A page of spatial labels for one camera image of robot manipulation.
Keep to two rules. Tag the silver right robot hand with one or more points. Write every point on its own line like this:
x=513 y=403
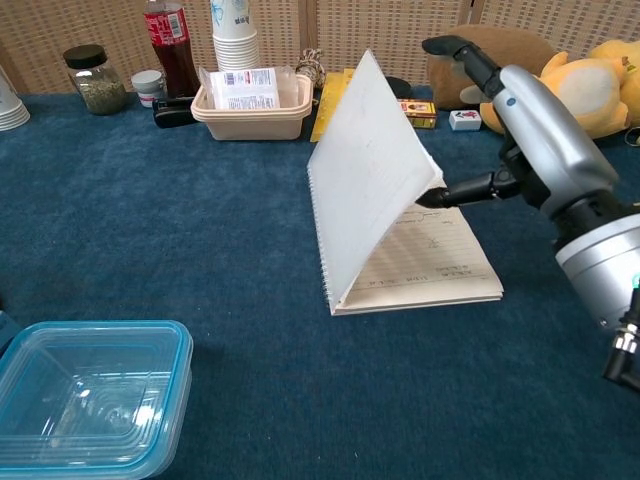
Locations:
x=545 y=135

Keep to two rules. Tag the white spiral notebook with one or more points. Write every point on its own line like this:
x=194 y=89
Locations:
x=370 y=165

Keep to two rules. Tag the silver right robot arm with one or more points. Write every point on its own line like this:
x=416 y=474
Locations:
x=600 y=270

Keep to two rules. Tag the yellow duck plush toy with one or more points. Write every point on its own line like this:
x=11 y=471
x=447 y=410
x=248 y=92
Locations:
x=590 y=95

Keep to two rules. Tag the white mahjong tile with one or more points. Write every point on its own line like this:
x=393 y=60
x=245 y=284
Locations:
x=465 y=120

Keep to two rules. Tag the brown plush toy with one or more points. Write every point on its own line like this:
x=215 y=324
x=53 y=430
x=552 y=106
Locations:
x=520 y=47

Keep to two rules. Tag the plain yellow plush toy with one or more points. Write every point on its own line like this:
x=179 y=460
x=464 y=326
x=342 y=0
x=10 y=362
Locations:
x=627 y=70

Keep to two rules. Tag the red and yellow card box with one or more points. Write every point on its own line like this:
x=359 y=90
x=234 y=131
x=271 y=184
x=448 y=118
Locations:
x=419 y=112

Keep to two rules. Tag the black round disc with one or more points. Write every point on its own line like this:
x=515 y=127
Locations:
x=400 y=87

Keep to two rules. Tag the yellow block with round holes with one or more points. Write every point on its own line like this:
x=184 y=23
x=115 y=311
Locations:
x=332 y=100

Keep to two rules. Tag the woven bamboo folding screen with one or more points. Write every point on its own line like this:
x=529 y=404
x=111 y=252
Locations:
x=350 y=25

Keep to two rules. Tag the beige plastic tray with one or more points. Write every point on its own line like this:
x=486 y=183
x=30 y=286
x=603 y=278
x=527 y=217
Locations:
x=250 y=125

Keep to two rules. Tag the clear packet with white label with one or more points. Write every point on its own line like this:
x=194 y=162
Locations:
x=245 y=90

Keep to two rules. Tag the blue carpet table cover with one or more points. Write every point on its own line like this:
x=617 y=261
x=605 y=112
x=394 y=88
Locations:
x=250 y=240

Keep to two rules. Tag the tall white paper cup stack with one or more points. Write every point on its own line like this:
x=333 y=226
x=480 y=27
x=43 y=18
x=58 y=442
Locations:
x=235 y=40

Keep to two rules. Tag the black stapler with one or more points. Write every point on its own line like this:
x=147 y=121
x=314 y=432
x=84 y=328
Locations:
x=172 y=114

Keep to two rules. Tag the cola bottle with red cap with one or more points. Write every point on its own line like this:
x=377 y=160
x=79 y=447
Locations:
x=170 y=50

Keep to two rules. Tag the small white plastic jar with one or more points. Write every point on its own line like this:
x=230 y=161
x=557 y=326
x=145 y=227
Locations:
x=148 y=89

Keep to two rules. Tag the glass jar with black lid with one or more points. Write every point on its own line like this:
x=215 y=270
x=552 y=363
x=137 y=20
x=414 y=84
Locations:
x=97 y=87

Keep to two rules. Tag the clear blue-rimmed plastic container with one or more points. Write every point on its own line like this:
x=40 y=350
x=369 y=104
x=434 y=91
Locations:
x=90 y=395

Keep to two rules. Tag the short white paper cup stack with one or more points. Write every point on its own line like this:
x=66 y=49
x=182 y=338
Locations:
x=10 y=110

